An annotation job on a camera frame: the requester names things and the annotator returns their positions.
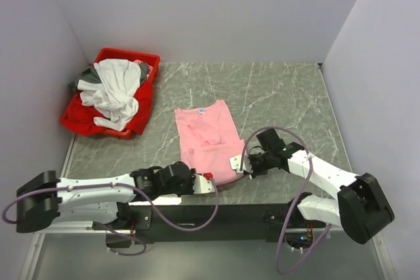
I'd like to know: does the white t-shirt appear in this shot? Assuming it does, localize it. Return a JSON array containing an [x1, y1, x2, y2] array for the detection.
[[77, 59, 149, 131]]

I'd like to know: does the black base beam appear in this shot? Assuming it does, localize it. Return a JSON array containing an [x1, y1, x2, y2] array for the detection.
[[92, 204, 326, 250]]

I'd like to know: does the grey t-shirt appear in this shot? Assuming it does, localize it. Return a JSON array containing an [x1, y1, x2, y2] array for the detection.
[[68, 66, 149, 92]]

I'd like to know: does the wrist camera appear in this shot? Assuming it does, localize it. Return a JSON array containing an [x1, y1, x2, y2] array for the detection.
[[229, 155, 243, 174], [193, 172, 215, 195]]

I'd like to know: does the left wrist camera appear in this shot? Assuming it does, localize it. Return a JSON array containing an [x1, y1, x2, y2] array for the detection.
[[193, 172, 215, 195]]

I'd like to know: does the pink t-shirt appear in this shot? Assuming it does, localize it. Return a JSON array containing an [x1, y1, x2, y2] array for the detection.
[[175, 100, 245, 186]]

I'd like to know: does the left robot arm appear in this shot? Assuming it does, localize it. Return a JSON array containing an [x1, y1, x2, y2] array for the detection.
[[16, 162, 198, 233]]

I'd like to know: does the aluminium rail frame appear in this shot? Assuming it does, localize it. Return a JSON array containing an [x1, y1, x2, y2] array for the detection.
[[34, 135, 383, 238]]

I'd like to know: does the red plastic bin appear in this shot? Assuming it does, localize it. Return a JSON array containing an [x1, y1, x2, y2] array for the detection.
[[59, 47, 161, 140]]

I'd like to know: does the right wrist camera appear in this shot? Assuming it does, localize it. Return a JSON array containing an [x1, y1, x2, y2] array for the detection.
[[229, 155, 243, 174]]

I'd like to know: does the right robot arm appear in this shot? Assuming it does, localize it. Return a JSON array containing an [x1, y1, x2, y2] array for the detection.
[[240, 126, 395, 244]]

